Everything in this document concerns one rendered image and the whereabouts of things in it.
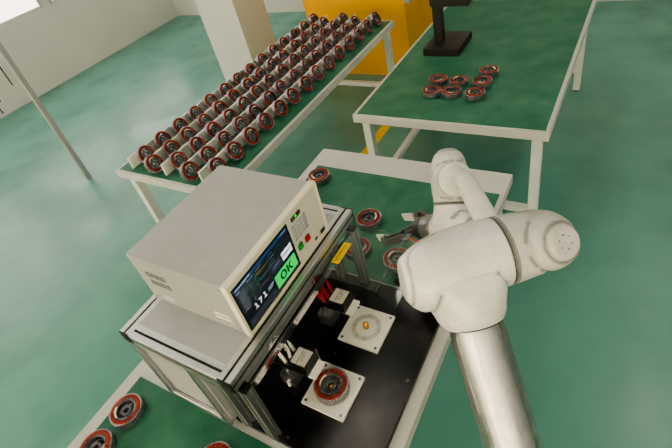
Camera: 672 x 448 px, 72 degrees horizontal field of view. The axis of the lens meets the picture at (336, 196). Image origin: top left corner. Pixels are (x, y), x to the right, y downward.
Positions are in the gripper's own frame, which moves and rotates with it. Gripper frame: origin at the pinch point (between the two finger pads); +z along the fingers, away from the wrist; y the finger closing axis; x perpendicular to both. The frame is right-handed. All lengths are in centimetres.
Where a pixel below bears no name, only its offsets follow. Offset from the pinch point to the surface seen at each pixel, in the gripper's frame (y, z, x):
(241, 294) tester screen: -62, -25, 22
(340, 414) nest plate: -57, -17, -29
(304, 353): -54, -11, -9
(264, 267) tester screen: -53, -22, 23
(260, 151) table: 13, 116, 43
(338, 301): -34.5, -5.2, -5.9
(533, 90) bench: 140, 33, -4
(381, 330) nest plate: -27.9, -7.5, -23.2
